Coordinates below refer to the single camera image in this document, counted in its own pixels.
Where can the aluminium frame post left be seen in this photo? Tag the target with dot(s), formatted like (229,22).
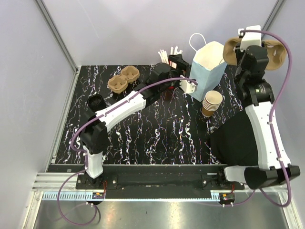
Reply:
(51,25)

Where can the stack of paper cups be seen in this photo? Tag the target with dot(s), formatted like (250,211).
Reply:
(211,102)

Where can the stack of black lids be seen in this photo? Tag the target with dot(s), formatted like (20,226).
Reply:
(96,102)

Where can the aluminium frame post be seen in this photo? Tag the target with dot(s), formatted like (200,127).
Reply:
(51,25)
(273,14)

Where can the black cloth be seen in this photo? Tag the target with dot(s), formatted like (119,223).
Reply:
(233,143)

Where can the light blue paper bag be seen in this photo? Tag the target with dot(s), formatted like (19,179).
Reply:
(207,68)

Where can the aluminium rail front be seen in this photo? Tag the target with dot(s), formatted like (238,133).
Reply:
(154,187)

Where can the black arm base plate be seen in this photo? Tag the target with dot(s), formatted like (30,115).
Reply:
(187,169)

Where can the cardboard cup carrier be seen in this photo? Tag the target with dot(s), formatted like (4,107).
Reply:
(272,54)

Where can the aluminium frame post right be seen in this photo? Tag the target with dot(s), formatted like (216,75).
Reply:
(273,14)

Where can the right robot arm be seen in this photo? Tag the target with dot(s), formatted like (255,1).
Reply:
(274,167)

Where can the stack of cardboard cup carriers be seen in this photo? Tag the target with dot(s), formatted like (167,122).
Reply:
(119,83)

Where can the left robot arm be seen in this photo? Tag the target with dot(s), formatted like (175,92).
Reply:
(101,119)

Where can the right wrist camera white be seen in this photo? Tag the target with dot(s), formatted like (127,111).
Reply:
(250,38)

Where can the white wrapped straws bundle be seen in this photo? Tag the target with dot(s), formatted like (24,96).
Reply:
(164,56)

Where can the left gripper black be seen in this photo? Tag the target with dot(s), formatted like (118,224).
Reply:
(181,66)

